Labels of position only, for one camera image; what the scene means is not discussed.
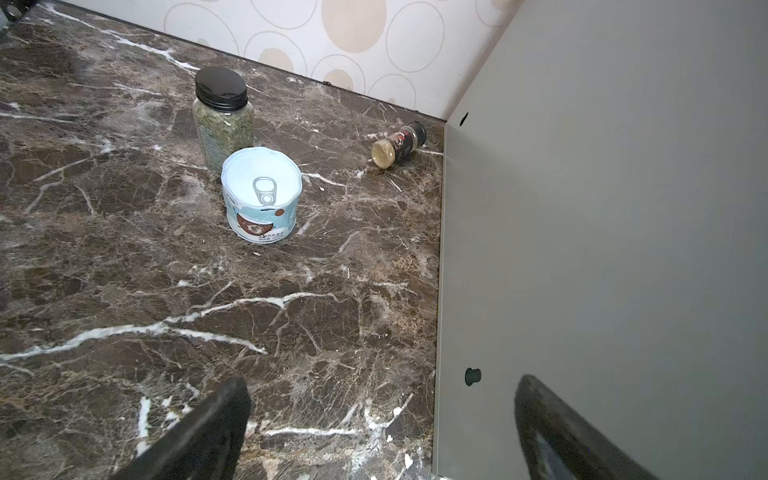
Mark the small dark glass jar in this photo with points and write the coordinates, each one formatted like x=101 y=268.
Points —
x=223 y=115

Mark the grey metal cabinet box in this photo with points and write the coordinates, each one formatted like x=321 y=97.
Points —
x=604 y=235

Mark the small spice bottle lying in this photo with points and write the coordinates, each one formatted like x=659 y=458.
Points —
x=398 y=145

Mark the teal label can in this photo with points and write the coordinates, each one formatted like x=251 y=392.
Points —
x=261 y=190

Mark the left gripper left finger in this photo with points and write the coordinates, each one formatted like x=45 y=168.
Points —
x=205 y=444

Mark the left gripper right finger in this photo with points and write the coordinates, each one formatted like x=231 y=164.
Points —
x=558 y=443

